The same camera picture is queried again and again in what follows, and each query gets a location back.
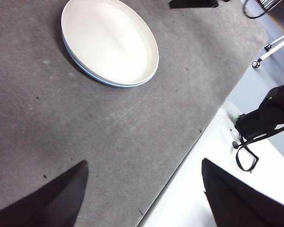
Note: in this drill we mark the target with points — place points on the blue round plate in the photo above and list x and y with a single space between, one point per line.
119 86

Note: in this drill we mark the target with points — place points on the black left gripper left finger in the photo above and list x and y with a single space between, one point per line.
52 203

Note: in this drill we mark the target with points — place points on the white round plate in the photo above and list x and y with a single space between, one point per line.
109 40

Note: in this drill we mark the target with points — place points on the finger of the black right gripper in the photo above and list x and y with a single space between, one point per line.
194 3

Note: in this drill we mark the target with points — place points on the white tripod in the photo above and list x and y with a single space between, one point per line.
266 55

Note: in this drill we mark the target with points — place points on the small black round knob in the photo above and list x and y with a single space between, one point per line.
234 144

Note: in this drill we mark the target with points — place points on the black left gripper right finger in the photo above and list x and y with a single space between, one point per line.
232 201

